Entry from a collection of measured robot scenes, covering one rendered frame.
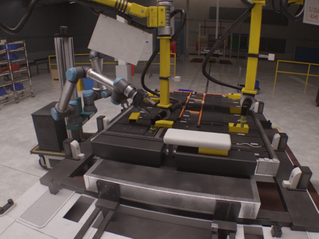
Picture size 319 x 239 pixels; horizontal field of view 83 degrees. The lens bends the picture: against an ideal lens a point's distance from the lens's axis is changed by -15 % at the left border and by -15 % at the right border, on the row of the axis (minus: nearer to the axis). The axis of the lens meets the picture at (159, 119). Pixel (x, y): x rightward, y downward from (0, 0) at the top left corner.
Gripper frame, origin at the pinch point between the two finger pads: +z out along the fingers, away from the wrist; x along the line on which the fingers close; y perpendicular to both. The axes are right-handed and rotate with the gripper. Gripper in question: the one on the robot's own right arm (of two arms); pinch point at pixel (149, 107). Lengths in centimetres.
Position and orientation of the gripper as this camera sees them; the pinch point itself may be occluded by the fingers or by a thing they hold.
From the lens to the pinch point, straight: 148.7
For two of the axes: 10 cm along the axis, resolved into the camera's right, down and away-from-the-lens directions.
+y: -5.0, 3.2, -8.1
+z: 7.5, 6.2, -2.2
